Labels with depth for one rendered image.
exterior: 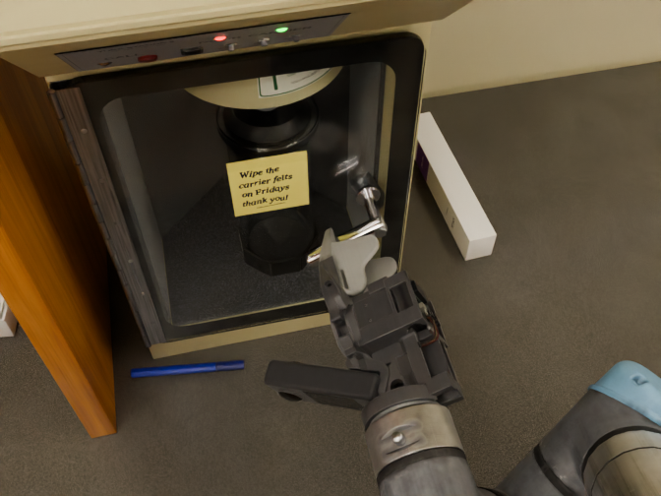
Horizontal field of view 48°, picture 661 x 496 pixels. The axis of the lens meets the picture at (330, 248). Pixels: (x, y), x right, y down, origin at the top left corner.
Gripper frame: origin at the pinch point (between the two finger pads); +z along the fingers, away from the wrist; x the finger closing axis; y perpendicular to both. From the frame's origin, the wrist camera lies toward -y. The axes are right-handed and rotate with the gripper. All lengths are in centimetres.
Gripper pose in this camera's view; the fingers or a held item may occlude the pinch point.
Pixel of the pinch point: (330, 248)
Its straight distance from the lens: 74.9
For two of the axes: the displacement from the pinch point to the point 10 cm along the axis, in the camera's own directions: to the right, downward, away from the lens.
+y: 8.7, -4.4, -2.3
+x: -4.4, -4.7, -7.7
